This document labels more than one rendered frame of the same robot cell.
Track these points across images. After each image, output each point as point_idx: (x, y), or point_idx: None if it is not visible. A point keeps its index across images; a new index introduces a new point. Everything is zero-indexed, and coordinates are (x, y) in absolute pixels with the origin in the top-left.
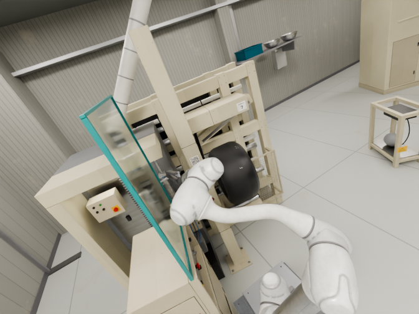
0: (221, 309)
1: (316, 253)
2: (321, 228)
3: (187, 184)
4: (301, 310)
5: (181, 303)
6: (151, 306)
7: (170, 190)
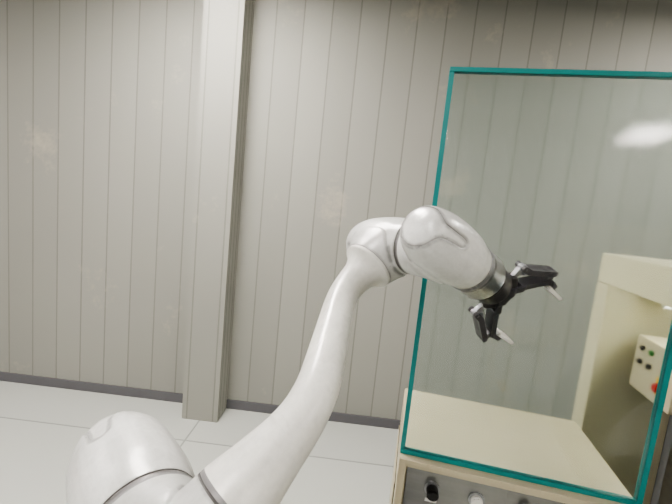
0: None
1: (170, 447)
2: (176, 497)
3: (395, 217)
4: None
5: (396, 465)
6: (402, 412)
7: None
